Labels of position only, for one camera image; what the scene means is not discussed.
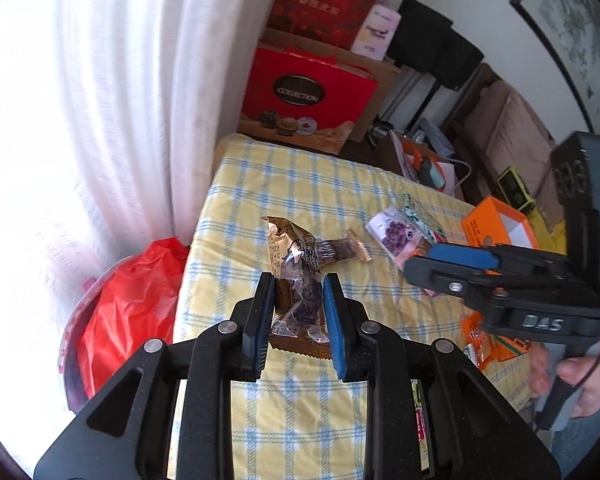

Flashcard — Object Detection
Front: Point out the orange snack packet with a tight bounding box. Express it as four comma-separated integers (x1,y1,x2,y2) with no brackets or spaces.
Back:
462,312,531,370

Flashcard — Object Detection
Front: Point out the green white seaweed packet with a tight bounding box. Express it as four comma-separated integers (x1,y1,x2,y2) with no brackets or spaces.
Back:
401,192,448,245

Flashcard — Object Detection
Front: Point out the purple grape jelly pouch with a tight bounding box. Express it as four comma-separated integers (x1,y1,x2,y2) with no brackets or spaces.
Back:
365,205,444,272

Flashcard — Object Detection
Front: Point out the brown snack packet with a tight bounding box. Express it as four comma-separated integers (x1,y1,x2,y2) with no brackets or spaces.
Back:
265,217,330,360

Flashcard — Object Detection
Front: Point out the person's right hand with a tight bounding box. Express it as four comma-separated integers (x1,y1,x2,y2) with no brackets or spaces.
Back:
530,341,600,431

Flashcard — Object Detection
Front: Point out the orange cardboard box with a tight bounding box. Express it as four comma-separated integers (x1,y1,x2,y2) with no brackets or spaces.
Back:
460,196,540,249

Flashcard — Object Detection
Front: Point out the green yellow radio box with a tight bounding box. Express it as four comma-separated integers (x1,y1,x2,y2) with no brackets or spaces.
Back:
496,166,535,216

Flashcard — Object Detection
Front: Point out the white paper bag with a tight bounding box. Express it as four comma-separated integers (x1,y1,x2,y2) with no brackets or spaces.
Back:
389,131,464,200

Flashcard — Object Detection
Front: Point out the brown sofa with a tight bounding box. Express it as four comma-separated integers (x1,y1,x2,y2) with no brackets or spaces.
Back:
441,63,564,230

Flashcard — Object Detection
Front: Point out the small brown candy wrapper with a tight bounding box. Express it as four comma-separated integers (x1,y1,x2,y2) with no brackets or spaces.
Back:
316,229,372,266

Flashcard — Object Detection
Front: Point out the red plastic bag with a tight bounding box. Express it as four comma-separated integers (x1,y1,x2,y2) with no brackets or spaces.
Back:
76,237,188,398

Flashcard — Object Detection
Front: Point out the yellow blue plaid tablecloth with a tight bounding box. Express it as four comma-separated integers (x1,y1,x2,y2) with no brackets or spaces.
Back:
165,132,567,480

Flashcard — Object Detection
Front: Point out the black speaker right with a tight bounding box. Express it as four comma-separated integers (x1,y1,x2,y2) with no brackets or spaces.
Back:
429,29,484,91

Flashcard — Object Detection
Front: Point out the black speaker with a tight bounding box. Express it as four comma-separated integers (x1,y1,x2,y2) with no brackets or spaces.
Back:
429,29,484,91
387,0,453,73

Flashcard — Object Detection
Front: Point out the brown cardboard box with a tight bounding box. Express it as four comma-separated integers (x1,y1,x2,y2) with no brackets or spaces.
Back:
260,28,400,142

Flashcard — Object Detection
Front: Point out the black speaker left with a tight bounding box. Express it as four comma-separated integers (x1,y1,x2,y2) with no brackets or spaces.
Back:
387,0,453,73

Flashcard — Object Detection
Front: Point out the red Collection gift bag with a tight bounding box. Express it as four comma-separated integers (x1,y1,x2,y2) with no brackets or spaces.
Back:
238,44,377,155

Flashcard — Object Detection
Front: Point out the white pink small bag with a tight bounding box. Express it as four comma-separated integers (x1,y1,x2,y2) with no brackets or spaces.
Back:
350,3,401,61

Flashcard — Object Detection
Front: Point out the dark red tea bag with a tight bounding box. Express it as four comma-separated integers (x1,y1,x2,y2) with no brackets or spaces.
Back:
266,0,377,50

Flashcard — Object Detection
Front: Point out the white curtain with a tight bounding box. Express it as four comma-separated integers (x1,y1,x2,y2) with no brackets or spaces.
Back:
0,0,272,309

